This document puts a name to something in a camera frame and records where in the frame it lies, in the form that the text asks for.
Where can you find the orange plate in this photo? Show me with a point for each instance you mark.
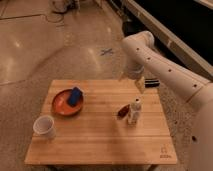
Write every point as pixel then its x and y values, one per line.
pixel 61 106

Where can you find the wooden table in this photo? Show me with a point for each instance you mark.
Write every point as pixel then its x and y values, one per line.
pixel 96 136

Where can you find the white plastic cup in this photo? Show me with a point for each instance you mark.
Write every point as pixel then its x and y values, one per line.
pixel 44 126

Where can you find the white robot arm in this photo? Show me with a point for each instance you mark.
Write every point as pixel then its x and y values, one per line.
pixel 191 87

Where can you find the black box on floor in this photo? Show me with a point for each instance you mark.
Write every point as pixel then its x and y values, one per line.
pixel 129 28

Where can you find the black rectangular object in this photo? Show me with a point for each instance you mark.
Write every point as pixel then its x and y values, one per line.
pixel 150 83

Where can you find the grey metal rail frame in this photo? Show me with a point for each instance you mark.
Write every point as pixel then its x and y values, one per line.
pixel 175 49

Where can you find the white object with cables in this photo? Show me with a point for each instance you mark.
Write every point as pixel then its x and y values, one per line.
pixel 62 6

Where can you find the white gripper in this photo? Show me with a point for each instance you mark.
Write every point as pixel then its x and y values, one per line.
pixel 134 71

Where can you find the blue sponge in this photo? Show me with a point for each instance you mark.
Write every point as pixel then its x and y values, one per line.
pixel 74 96

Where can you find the white bottle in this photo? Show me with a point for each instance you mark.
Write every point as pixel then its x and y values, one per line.
pixel 134 111

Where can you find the brown oblong object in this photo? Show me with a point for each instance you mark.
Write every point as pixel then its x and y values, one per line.
pixel 123 111

